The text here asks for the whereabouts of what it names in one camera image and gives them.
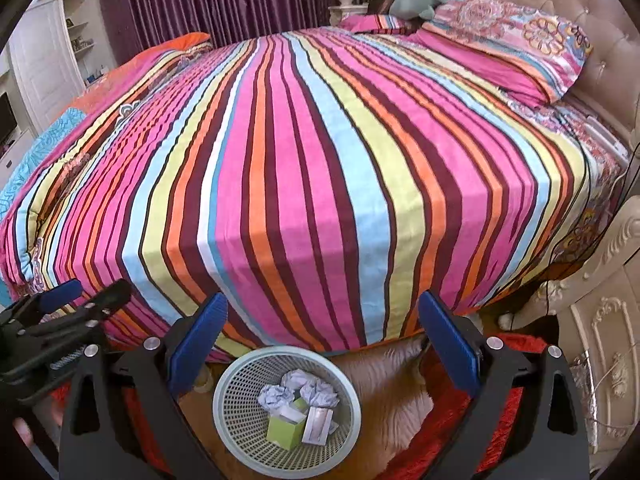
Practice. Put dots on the striped colourful blanket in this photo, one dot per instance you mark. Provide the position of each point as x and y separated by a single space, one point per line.
325 185

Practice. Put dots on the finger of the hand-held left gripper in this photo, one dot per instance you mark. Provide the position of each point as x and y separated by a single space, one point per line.
100 305
60 294

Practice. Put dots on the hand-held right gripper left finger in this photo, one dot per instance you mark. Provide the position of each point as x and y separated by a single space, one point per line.
195 345

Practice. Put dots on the dark television screen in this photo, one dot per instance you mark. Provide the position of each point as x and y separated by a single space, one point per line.
6 120

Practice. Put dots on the floral pink pillow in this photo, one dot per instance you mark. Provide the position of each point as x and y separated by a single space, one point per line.
500 40

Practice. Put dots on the small white paper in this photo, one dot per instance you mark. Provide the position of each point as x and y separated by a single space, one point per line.
272 396

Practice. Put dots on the white wardrobe with shelves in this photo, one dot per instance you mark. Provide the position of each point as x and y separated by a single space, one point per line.
40 60

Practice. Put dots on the large white paper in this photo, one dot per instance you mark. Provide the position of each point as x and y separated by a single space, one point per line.
315 389

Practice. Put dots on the white mesh plastic basket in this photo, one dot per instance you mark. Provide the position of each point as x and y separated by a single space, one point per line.
235 385

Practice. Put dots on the white television cabinet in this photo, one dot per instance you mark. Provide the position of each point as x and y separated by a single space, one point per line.
17 160

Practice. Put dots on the white bedside table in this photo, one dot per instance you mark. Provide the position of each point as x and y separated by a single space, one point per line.
345 14

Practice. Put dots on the purple curtain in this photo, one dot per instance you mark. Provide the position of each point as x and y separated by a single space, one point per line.
200 0

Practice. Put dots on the white power strip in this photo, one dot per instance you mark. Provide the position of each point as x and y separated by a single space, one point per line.
607 135

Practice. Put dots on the striped pink pillow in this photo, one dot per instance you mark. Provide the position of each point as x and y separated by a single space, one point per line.
375 24

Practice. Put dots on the small green cardboard box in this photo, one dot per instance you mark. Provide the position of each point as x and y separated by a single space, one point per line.
285 430

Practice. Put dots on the red shaggy rug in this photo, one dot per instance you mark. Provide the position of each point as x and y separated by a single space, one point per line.
522 342

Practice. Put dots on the cream ornate nightstand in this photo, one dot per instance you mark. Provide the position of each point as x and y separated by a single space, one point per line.
610 320

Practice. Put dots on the small white windowed box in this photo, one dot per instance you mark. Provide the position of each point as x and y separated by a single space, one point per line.
317 425

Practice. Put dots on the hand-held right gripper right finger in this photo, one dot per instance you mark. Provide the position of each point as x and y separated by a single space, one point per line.
450 345

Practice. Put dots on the person's left hand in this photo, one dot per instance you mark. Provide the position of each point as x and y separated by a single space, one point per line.
23 431

